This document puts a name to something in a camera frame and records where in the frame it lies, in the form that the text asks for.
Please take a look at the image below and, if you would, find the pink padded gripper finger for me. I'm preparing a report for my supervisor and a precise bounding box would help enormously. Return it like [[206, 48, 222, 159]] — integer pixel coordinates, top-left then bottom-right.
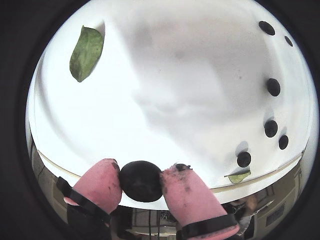
[[158, 163, 241, 240], [55, 158, 123, 240]]

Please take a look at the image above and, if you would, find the large dark blueberry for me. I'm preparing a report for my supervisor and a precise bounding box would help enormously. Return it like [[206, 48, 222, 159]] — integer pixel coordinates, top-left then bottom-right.
[[118, 160, 163, 203]]

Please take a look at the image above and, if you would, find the person's left hand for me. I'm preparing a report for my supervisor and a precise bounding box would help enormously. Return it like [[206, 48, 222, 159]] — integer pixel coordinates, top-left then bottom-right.
[[243, 195, 258, 211]]

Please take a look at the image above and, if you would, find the yellowish green leaf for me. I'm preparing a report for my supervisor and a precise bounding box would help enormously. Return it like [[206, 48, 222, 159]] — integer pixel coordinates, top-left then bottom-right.
[[223, 170, 252, 184]]

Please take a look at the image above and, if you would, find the white paned sliding door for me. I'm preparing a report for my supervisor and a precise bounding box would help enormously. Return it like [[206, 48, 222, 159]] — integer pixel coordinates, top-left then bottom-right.
[[129, 208, 161, 236]]

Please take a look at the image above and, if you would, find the dark framed picture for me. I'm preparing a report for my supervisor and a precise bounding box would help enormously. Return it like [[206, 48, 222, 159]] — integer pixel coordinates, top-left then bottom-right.
[[265, 202, 286, 226]]

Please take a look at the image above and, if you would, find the large white paper sheet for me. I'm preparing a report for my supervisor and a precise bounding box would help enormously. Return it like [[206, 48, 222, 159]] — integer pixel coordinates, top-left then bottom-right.
[[26, 0, 313, 211]]

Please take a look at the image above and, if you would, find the large green leaf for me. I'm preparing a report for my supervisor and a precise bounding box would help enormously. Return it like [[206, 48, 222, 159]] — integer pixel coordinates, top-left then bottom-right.
[[69, 25, 105, 83]]

